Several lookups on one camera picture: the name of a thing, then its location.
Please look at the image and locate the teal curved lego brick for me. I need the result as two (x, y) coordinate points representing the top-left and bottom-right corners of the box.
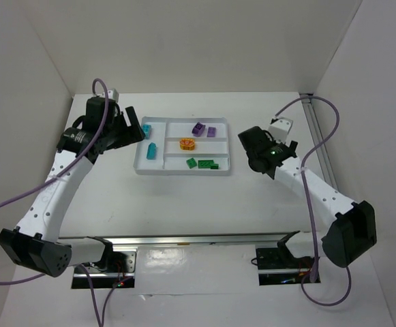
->
(141, 124), (152, 139)

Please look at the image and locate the teal long lego brick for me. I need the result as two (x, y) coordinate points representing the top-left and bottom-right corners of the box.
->
(146, 142), (157, 160)

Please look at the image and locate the purple curved lego brick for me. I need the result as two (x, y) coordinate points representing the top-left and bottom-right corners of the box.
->
(207, 127), (217, 138)

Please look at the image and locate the yellow butterfly lego brick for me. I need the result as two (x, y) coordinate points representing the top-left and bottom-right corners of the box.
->
(179, 138), (196, 151)

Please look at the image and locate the green long lego brick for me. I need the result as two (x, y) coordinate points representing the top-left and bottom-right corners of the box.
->
(198, 159), (214, 169)

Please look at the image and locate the purple flower lego brick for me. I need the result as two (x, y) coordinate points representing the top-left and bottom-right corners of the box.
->
(192, 122), (206, 137)

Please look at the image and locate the green square lego brick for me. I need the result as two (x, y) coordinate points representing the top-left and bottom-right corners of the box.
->
(186, 158), (198, 169)

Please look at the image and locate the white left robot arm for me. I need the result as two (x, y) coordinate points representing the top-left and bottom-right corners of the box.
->
(0, 96), (144, 277)

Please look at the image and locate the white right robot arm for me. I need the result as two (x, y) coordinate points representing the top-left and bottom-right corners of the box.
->
(239, 126), (377, 268)

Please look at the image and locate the white compartment tray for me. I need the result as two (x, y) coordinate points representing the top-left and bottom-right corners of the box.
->
(134, 116), (230, 176)

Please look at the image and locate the aluminium side rail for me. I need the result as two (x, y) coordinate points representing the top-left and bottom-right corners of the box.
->
(300, 93), (338, 189)

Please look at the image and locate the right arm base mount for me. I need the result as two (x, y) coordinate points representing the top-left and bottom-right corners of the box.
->
(250, 247), (314, 286)

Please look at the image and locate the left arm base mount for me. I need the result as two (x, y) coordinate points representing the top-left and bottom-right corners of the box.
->
(82, 248), (137, 290)

